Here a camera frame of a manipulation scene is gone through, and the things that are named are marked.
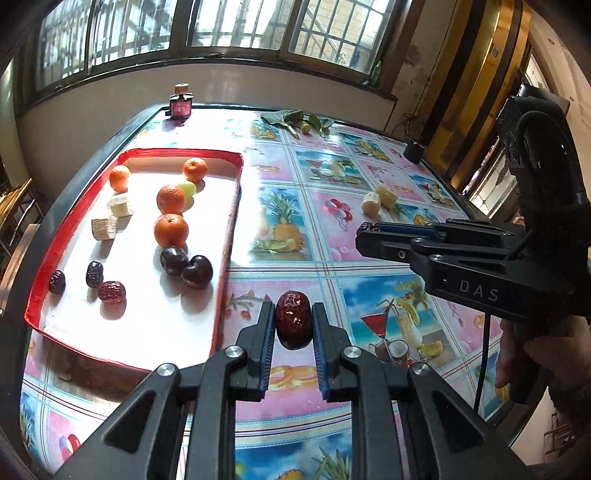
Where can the green bottle on sill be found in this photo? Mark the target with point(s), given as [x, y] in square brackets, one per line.
[375, 75]

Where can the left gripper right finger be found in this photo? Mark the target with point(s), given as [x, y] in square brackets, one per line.
[407, 422]

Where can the dark date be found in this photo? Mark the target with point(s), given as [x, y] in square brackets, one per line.
[94, 275]
[111, 292]

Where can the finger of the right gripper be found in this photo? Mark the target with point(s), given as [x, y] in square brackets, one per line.
[402, 246]
[451, 232]

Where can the reddish brown date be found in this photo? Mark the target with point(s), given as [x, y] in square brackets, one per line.
[293, 320]

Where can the green leaves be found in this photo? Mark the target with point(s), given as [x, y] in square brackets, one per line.
[291, 120]

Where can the perfume bottle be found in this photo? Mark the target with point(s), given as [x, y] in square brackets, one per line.
[180, 102]

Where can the isolated red date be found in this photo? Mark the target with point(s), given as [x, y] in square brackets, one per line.
[57, 283]

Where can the large orange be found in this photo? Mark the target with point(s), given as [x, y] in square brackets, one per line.
[170, 199]

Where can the wooden chair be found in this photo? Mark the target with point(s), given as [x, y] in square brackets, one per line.
[20, 215]

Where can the sugarcane piece near dates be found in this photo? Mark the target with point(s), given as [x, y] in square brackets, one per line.
[371, 204]

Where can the small dark plum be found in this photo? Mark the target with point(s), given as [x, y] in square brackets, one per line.
[173, 260]

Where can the right hand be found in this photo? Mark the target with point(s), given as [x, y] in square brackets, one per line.
[565, 354]

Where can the long sugarcane piece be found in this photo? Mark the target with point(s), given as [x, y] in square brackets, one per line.
[387, 196]

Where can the large dark plum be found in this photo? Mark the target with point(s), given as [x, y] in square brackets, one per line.
[198, 273]

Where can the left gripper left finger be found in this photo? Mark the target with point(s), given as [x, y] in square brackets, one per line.
[181, 413]

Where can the black small container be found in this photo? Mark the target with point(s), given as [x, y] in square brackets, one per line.
[414, 151]

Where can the red white tray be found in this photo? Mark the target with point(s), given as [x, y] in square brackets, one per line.
[162, 320]

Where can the green grape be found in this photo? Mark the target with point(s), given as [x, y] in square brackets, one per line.
[188, 188]

